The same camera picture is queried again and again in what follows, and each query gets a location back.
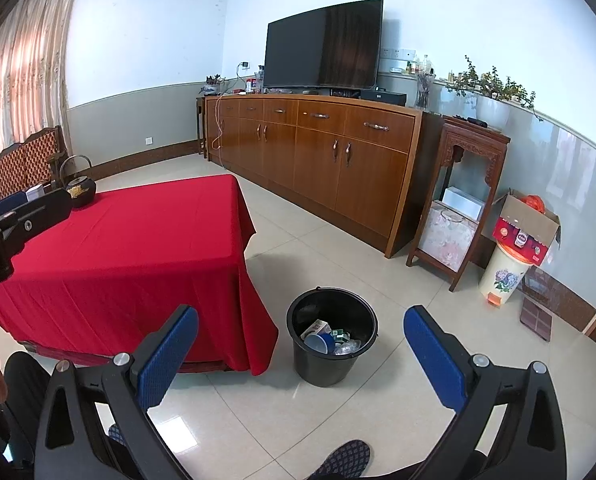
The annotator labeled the cardboard box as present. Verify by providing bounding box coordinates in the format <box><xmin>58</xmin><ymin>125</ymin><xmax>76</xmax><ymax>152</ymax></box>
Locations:
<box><xmin>492</xmin><ymin>190</ymin><xmax>562</xmax><ymax>265</ymax></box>

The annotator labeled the vase with dry stems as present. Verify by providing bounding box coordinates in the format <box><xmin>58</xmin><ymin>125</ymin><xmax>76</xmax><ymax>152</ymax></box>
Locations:
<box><xmin>414</xmin><ymin>70</ymin><xmax>437</xmax><ymax>110</ymax></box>

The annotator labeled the floral marble panel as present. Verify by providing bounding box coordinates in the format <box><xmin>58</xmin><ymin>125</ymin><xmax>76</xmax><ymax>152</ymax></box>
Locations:
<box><xmin>418</xmin><ymin>200</ymin><xmax>481</xmax><ymax>268</ymax></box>

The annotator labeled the black iron teapot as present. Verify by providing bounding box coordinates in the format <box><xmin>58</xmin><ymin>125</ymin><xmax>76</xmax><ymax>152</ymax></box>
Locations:
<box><xmin>58</xmin><ymin>155</ymin><xmax>98</xmax><ymax>209</ymax></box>

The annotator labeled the white floral bin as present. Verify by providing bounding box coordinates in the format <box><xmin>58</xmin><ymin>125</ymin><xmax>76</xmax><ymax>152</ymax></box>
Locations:
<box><xmin>478</xmin><ymin>240</ymin><xmax>532</xmax><ymax>306</ymax></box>

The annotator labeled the row of small bottles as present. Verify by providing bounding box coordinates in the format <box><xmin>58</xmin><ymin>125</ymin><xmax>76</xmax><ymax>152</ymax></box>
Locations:
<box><xmin>390</xmin><ymin>54</ymin><xmax>436</xmax><ymax>75</ymax></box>

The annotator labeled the red tablecloth table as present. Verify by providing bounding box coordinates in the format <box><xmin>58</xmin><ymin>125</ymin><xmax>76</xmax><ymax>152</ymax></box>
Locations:
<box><xmin>0</xmin><ymin>174</ymin><xmax>279</xmax><ymax>377</ymax></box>

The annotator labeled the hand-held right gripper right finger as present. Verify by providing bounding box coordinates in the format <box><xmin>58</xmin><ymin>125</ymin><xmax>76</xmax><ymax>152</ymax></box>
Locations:
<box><xmin>403</xmin><ymin>305</ymin><xmax>568</xmax><ymax>480</ymax></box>

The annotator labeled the wooden upholstered bench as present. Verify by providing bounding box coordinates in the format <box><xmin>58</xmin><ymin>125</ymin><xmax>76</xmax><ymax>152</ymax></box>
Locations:
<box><xmin>0</xmin><ymin>126</ymin><xmax>69</xmax><ymax>211</ymax></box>

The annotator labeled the black plastic bucket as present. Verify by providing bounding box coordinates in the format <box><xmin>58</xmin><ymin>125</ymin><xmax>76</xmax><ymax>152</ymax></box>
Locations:
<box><xmin>286</xmin><ymin>287</ymin><xmax>379</xmax><ymax>387</ymax></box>

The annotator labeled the black television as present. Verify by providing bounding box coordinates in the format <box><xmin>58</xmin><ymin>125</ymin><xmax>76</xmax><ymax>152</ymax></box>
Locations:
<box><xmin>263</xmin><ymin>0</ymin><xmax>385</xmax><ymax>90</ymax></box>

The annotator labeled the small potted plant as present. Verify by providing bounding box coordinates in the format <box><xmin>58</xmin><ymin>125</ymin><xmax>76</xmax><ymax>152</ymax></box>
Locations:
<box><xmin>200</xmin><ymin>74</ymin><xmax>226</xmax><ymax>97</ymax></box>

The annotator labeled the carved wooden stand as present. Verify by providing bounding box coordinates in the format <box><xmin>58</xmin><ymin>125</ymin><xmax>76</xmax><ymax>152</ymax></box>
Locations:
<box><xmin>406</xmin><ymin>115</ymin><xmax>512</xmax><ymax>292</ymax></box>

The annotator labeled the dark wooden side table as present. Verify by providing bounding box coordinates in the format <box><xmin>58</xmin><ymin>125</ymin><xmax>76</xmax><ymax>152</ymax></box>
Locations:
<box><xmin>196</xmin><ymin>96</ymin><xmax>209</xmax><ymax>160</ymax></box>

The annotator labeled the person's left leg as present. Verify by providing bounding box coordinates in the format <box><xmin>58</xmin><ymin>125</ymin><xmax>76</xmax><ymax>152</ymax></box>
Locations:
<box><xmin>0</xmin><ymin>351</ymin><xmax>59</xmax><ymax>466</ymax></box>

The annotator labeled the trailing green plant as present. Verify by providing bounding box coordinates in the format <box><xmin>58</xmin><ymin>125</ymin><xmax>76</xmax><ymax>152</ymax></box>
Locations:
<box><xmin>445</xmin><ymin>55</ymin><xmax>543</xmax><ymax>121</ymax></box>

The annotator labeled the white hanging cord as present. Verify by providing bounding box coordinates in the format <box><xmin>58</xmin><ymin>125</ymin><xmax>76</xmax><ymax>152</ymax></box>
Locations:
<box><xmin>213</xmin><ymin>95</ymin><xmax>227</xmax><ymax>166</ymax></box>

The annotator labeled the blue patterned cup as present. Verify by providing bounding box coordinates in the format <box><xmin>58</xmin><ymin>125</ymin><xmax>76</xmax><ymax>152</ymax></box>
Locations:
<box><xmin>304</xmin><ymin>332</ymin><xmax>336</xmax><ymax>356</ymax></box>

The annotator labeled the beige patterned curtain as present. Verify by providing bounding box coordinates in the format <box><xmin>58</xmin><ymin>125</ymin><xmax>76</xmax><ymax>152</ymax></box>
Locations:
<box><xmin>0</xmin><ymin>0</ymin><xmax>81</xmax><ymax>166</ymax></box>

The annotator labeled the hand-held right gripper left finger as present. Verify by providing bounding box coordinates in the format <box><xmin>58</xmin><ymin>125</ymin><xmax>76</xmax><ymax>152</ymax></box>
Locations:
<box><xmin>34</xmin><ymin>304</ymin><xmax>199</xmax><ymax>480</ymax></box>

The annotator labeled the wooden sideboard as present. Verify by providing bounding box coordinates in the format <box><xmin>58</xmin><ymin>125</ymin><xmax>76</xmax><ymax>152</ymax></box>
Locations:
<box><xmin>203</xmin><ymin>92</ymin><xmax>446</xmax><ymax>259</ymax></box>

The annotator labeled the black set-top box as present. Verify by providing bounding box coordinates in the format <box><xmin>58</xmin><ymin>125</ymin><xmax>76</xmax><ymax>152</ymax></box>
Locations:
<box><xmin>360</xmin><ymin>89</ymin><xmax>407</xmax><ymax>107</ymax></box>

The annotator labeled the pink white carton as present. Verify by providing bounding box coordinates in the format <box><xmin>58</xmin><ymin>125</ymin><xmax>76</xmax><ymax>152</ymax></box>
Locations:
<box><xmin>300</xmin><ymin>319</ymin><xmax>331</xmax><ymax>341</ymax></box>

